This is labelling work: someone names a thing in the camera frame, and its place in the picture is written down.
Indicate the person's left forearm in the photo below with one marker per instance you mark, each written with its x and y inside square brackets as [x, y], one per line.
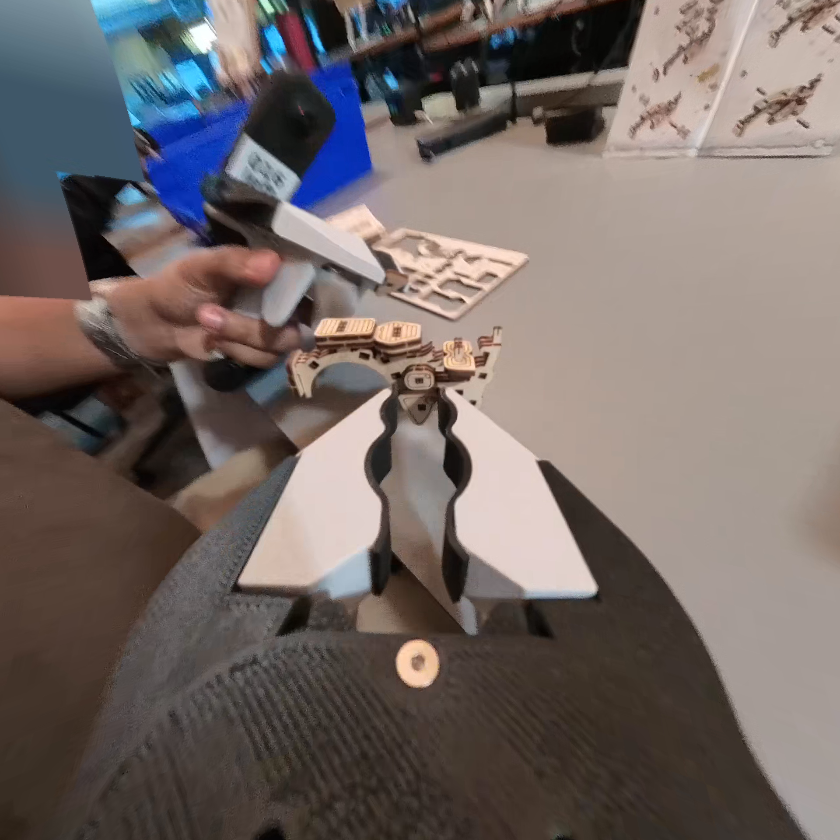
[46, 341]

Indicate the wooden puzzle sheet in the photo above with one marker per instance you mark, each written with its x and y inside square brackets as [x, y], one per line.
[361, 223]
[508, 260]

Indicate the black bottles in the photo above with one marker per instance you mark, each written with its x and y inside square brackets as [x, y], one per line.
[466, 82]

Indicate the person's tan trousers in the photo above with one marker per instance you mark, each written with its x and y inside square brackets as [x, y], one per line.
[223, 492]

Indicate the white instruction booklet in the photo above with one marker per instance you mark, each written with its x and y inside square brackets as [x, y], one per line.
[722, 79]

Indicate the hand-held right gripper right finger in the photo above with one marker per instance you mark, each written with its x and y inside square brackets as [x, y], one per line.
[518, 525]

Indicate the pale hanging panel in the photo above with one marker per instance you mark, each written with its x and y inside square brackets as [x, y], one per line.
[236, 46]

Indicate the person's left hand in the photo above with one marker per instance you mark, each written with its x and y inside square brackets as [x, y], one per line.
[170, 308]

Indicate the small black box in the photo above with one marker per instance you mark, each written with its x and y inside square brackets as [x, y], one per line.
[574, 126]

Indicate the blue plastic bin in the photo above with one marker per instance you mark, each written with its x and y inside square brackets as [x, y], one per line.
[328, 144]

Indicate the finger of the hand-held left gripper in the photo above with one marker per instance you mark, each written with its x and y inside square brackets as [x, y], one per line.
[328, 243]

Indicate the long black bar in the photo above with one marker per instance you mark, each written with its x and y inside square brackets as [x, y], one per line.
[459, 134]

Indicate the wooden puzzle model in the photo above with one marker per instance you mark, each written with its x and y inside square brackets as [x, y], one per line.
[341, 371]

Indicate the small wooden puzzle piece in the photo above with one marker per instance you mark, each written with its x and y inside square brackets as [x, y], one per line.
[392, 281]

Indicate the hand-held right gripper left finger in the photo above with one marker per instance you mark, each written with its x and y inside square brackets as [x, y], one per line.
[315, 525]

